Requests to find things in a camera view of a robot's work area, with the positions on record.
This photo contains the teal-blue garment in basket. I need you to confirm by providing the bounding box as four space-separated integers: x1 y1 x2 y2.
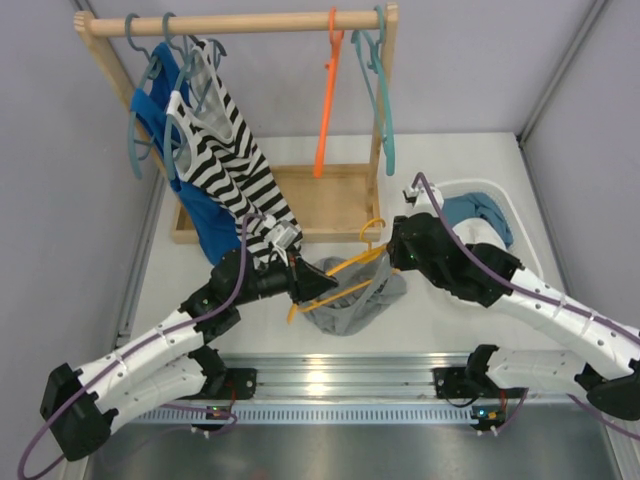
442 192 513 247

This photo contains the blue tank top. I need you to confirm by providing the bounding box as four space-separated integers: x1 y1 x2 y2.
133 42 240 265

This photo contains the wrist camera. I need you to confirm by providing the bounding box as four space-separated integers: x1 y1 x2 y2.
402 182 444 208
263 215 302 266

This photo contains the orange plastic hanger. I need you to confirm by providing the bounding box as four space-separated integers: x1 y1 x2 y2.
313 7 344 178

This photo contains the aluminium mounting rail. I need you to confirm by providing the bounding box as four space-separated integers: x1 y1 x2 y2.
164 351 591 404

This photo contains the teal plastic hanger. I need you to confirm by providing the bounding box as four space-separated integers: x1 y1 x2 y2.
350 5 396 177

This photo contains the white garment in basket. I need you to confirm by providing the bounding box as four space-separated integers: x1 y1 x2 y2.
453 218 507 251

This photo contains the grey-blue hanger far left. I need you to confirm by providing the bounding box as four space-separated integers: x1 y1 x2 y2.
125 13 161 180

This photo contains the grey-blue hanger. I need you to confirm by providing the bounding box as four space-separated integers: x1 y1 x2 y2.
125 13 161 180
162 12 227 182

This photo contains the slotted grey cable duct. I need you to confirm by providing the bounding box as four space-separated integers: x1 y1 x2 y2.
133 402 503 425

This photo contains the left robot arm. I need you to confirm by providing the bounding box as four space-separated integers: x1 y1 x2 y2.
40 248 338 461

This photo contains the white plastic laundry basket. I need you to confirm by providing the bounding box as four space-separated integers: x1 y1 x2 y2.
435 178 544 278

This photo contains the yellow plastic hanger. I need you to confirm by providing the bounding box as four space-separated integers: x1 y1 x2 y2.
286 217 386 325

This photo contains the wooden clothes rack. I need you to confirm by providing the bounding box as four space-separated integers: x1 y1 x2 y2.
73 3 398 243

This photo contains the black white striped tank top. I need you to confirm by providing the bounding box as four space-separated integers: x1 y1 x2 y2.
166 40 303 250

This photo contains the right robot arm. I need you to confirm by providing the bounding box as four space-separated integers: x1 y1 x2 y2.
387 213 639 421

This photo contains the aluminium corner post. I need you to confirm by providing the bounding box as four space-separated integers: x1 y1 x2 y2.
516 0 611 149

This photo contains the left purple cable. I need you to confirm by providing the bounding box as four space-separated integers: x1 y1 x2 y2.
17 212 271 480

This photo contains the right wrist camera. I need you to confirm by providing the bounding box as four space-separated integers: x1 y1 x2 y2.
402 182 444 208

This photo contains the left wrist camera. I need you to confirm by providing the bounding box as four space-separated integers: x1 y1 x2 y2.
263 215 302 266

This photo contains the grey tank top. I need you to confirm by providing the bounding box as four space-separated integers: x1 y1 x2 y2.
302 253 407 337

